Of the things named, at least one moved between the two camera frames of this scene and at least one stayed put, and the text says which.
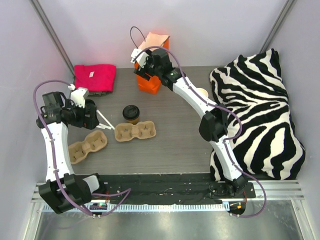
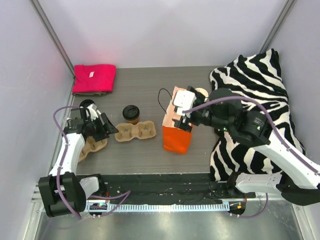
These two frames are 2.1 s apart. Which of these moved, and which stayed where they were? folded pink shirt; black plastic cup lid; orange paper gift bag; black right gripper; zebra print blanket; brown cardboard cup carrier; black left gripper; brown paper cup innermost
Moved: black left gripper; black right gripper; orange paper gift bag
Stayed: folded pink shirt; brown paper cup innermost; zebra print blanket; brown cardboard cup carrier; black plastic cup lid
